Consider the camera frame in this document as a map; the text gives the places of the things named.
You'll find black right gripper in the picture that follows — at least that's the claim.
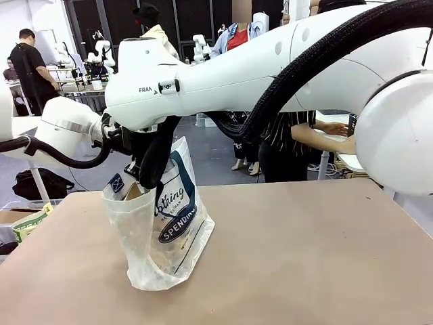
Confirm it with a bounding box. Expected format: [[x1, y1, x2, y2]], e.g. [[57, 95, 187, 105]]
[[123, 154, 150, 184]]

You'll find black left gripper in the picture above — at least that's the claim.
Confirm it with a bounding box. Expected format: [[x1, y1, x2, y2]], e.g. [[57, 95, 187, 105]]
[[91, 113, 133, 157]]

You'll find box with navy envelope print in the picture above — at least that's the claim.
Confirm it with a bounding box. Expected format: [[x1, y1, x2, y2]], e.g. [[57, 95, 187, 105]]
[[107, 173, 125, 194]]

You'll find brown cardboard package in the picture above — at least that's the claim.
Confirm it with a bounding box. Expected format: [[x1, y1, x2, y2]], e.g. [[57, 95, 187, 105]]
[[122, 181, 147, 203]]

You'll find translucent printed shopping bag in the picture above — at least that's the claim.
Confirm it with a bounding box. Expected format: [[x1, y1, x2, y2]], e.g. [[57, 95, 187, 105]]
[[100, 135, 217, 292]]

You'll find person's right forearm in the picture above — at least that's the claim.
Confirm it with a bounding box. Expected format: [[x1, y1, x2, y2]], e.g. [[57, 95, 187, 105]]
[[292, 124, 359, 156]]

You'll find black duffel bag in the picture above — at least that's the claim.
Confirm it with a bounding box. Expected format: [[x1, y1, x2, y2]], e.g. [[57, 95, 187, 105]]
[[12, 167, 76, 201]]

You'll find person's left hand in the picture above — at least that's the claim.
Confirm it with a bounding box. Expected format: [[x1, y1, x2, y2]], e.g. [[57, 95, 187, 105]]
[[322, 121, 350, 137]]

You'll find white desk with metal legs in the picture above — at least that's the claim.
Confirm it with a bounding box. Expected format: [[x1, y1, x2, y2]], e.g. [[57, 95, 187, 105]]
[[57, 81, 112, 112]]

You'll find white table with pole leg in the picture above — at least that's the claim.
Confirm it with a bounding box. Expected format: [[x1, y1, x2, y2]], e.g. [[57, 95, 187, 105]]
[[12, 116, 52, 204]]

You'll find person in black t-shirt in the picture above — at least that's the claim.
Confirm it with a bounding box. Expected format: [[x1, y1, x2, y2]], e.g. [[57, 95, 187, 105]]
[[9, 28, 61, 116]]

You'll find green printed paper sack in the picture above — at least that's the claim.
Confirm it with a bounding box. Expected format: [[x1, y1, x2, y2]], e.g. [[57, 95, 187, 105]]
[[12, 202, 55, 244]]

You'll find mannequin with cream jacket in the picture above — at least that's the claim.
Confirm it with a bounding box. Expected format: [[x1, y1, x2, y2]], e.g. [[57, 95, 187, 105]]
[[132, 2, 181, 59]]

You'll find seated person in brown shirt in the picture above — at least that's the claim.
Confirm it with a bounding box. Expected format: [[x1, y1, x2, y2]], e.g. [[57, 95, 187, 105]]
[[2, 56, 20, 82]]

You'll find mannequin in red top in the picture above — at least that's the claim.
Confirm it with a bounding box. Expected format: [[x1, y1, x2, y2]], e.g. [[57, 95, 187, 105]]
[[210, 0, 269, 172]]

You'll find white fabric roll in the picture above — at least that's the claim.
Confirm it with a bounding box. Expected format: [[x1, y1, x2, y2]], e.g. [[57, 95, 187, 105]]
[[252, 12, 269, 35]]

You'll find white side table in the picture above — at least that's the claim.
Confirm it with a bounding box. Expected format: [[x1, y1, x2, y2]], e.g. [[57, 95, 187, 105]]
[[313, 113, 368, 182]]

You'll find black left arm cable sleeve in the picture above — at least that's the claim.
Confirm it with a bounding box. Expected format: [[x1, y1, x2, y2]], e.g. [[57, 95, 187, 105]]
[[0, 134, 113, 169]]

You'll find black arm cable sleeve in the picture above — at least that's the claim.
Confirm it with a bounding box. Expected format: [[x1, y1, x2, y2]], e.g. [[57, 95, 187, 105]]
[[0, 134, 113, 169], [139, 0, 433, 190]]

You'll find black right arm cable sleeve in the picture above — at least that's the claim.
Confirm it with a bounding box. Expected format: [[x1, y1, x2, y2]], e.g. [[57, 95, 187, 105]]
[[139, 0, 433, 190]]

